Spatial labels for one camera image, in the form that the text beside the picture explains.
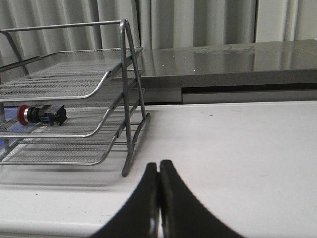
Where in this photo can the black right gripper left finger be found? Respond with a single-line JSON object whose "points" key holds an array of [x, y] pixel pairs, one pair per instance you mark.
{"points": [[139, 216]]}

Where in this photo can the grey stone counter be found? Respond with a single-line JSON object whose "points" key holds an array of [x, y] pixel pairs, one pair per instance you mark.
{"points": [[251, 72]]}

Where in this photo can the blue plastic tray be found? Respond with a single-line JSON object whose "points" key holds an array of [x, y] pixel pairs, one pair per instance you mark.
{"points": [[5, 116]]}

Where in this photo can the silver rack frame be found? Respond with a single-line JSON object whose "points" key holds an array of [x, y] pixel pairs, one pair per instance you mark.
{"points": [[135, 114]]}

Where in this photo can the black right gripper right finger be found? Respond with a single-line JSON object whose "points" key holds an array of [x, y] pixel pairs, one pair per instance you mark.
{"points": [[183, 215]]}

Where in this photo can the red emergency push button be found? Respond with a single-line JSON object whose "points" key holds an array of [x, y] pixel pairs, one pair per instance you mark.
{"points": [[48, 114]]}

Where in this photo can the mesh tray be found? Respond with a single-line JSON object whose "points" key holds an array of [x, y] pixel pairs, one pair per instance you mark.
{"points": [[83, 120], [60, 151], [62, 76]]}

